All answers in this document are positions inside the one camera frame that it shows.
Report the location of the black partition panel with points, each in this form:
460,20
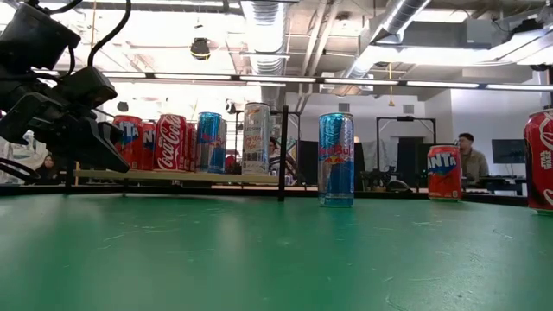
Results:
309,164

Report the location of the white Celsius can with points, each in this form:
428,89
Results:
256,138

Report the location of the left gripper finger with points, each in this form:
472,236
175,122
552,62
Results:
112,129
86,144

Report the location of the silver ventilation duct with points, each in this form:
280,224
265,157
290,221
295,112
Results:
265,34
389,26

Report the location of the round black ceiling lamp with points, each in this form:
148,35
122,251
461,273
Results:
122,106

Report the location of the black metal stand frame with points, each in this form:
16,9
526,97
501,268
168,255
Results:
406,118

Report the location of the grey wall vent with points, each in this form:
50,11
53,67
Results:
344,107
408,109

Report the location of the red Star Wars Coca-Cola can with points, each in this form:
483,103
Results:
540,164

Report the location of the black wall monitor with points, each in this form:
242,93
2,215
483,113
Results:
509,151

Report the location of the grey dome-shaped object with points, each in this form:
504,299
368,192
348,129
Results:
397,185

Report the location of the dark office desk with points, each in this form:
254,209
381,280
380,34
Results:
505,180

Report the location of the black pole with round head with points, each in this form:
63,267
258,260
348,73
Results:
230,106

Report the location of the yellow hanging pendant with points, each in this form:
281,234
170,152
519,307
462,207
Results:
391,101

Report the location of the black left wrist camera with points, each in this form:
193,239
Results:
86,86

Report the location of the black ceiling dome camera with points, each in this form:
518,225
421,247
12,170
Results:
200,48

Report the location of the wooden shelf with black frame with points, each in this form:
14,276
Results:
194,177

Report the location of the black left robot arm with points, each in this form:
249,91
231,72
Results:
34,39

